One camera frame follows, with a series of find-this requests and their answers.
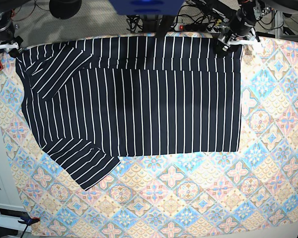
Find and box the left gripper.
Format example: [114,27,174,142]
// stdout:
[214,9,261,56]

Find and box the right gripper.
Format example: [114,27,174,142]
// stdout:
[0,23,23,58]

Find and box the navy white striped T-shirt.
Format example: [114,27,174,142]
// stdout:
[16,36,242,190]

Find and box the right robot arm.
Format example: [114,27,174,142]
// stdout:
[0,11,23,58]

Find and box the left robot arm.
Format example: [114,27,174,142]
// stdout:
[214,0,272,58]

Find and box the black round stool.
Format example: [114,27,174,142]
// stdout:
[49,0,82,19]

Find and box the patterned tablecloth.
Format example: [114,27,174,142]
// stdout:
[0,38,298,238]

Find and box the blue clamp orange tip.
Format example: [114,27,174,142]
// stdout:
[18,216,40,226]

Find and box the white power strip red switch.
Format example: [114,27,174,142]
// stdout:
[173,22,221,33]

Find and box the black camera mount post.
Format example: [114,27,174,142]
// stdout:
[155,15,175,39]

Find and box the white wall vent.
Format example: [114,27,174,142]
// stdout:
[0,203,29,231]

